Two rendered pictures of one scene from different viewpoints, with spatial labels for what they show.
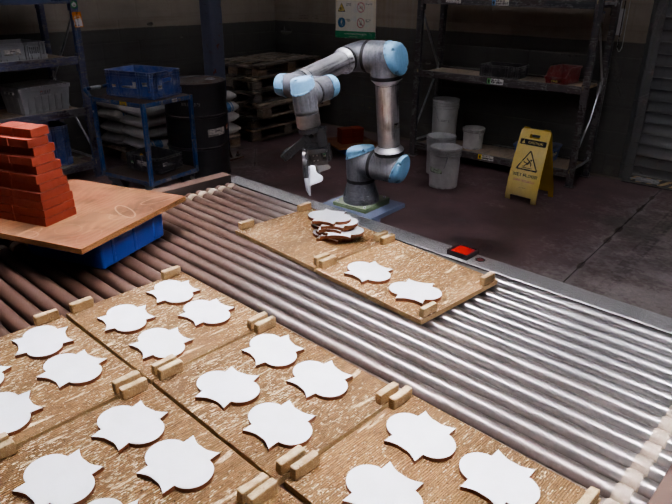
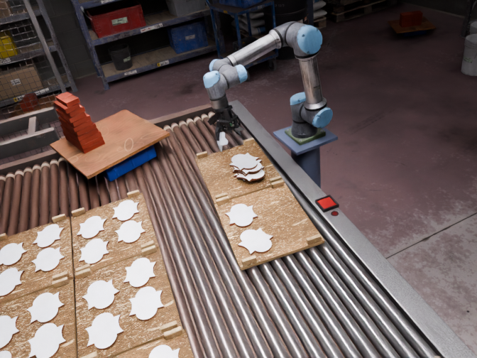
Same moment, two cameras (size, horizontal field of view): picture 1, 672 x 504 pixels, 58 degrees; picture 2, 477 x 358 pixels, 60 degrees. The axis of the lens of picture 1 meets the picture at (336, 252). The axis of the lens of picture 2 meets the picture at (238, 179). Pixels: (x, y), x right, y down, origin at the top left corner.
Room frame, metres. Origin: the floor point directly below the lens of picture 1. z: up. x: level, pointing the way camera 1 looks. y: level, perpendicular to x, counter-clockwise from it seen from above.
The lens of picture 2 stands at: (0.48, -0.83, 2.14)
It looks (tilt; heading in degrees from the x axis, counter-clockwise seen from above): 37 degrees down; 32
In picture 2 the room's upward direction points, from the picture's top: 10 degrees counter-clockwise
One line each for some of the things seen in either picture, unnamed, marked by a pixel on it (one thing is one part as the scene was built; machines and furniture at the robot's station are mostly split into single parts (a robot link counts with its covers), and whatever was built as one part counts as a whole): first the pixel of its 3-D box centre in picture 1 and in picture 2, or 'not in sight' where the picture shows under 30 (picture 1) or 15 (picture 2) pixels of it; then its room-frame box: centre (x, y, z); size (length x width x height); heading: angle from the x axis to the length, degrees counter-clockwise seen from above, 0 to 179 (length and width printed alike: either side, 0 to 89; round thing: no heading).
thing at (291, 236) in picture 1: (312, 235); (236, 170); (1.93, 0.08, 0.93); 0.41 x 0.35 x 0.02; 44
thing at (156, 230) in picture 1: (97, 230); (118, 152); (1.85, 0.79, 0.97); 0.31 x 0.31 x 0.10; 69
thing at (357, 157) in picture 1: (361, 161); (302, 106); (2.41, -0.10, 1.06); 0.13 x 0.12 x 0.14; 56
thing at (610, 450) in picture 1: (297, 301); (192, 227); (1.51, 0.11, 0.90); 1.95 x 0.05 x 0.05; 47
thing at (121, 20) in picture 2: not in sight; (116, 18); (4.77, 3.33, 0.78); 0.66 x 0.45 x 0.28; 141
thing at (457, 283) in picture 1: (405, 276); (265, 222); (1.62, -0.21, 0.93); 0.41 x 0.35 x 0.02; 43
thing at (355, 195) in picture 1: (360, 188); (303, 123); (2.42, -0.10, 0.94); 0.15 x 0.15 x 0.10
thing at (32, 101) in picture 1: (36, 97); (185, 2); (5.52, 2.70, 0.76); 0.50 x 0.36 x 0.24; 147
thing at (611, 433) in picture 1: (310, 295); (202, 224); (1.55, 0.07, 0.90); 1.95 x 0.05 x 0.05; 47
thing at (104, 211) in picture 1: (76, 211); (108, 140); (1.87, 0.85, 1.03); 0.50 x 0.50 x 0.02; 69
